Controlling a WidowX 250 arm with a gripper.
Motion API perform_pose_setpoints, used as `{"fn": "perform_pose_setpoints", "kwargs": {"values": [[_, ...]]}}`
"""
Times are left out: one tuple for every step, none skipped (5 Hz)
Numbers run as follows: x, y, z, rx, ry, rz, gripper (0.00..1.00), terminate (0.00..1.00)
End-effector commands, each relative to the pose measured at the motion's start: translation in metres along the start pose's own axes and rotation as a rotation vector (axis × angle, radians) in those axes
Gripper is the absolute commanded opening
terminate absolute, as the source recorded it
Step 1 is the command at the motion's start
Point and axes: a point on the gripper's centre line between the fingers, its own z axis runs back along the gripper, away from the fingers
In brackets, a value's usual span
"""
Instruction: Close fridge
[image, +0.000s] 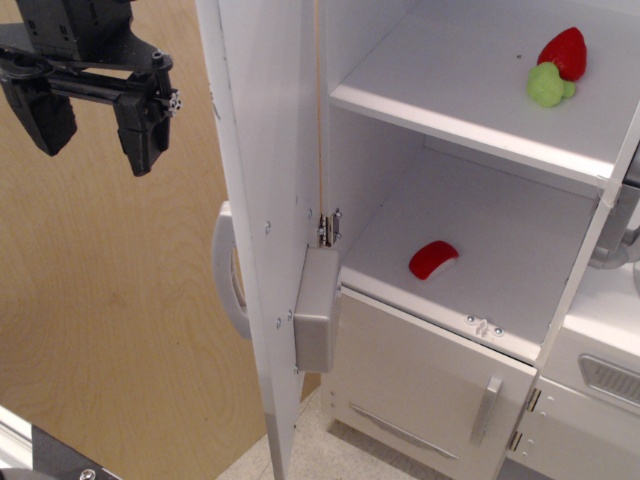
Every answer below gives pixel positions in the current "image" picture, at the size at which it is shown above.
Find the white lower freezer door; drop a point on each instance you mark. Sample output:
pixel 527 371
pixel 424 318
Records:
pixel 417 387

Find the green toy broccoli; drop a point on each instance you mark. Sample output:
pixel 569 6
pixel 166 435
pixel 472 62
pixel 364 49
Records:
pixel 546 87

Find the white door latch catch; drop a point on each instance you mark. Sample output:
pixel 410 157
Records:
pixel 483 327

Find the red white toy sushi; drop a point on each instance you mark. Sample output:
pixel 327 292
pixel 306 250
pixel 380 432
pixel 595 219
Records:
pixel 432 259

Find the white toy fridge cabinet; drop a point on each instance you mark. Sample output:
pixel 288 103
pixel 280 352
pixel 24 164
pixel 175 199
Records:
pixel 429 135

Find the grey fridge door handle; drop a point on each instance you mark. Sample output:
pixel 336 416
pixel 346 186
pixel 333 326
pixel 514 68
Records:
pixel 225 272

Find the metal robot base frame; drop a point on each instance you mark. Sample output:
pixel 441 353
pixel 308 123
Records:
pixel 29 452

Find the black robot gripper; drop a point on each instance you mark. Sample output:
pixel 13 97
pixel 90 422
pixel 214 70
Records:
pixel 77 35

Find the grey toy faucet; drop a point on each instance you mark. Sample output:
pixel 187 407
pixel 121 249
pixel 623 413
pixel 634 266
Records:
pixel 618 244

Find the red toy strawberry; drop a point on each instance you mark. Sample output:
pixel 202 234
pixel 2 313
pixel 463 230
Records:
pixel 568 52

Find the metal fridge door hinge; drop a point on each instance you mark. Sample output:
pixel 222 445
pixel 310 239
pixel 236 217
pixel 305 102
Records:
pixel 328 230

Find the white toy kitchen counter unit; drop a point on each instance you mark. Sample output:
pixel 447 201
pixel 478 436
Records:
pixel 582 421

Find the grey freezer door handle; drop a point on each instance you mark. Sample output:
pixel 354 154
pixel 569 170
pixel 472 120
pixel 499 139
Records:
pixel 488 400

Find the white toy fridge door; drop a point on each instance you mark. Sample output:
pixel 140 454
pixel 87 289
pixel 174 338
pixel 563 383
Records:
pixel 261 61

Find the grey door shelf bin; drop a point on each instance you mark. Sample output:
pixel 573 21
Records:
pixel 316 311

